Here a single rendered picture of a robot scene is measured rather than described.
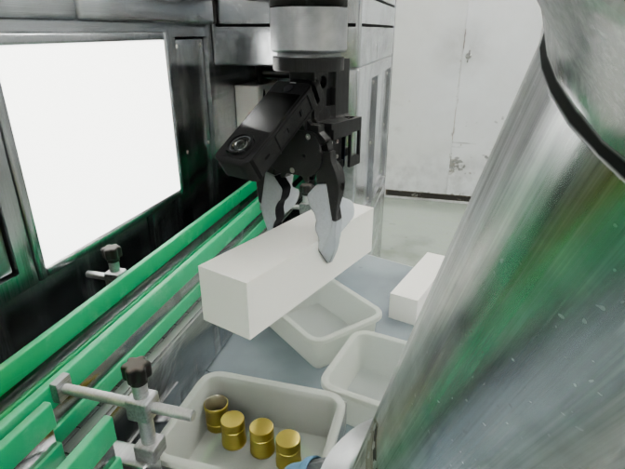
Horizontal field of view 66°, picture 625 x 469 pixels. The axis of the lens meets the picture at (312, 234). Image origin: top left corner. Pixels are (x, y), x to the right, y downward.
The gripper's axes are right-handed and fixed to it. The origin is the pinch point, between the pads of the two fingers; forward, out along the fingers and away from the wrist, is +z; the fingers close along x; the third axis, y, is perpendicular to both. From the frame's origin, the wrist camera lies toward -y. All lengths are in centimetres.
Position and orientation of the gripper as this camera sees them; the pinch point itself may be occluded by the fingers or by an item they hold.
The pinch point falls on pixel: (298, 247)
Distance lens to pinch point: 53.8
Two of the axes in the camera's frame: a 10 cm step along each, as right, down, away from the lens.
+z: 0.0, 9.2, 3.9
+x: -8.2, -2.2, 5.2
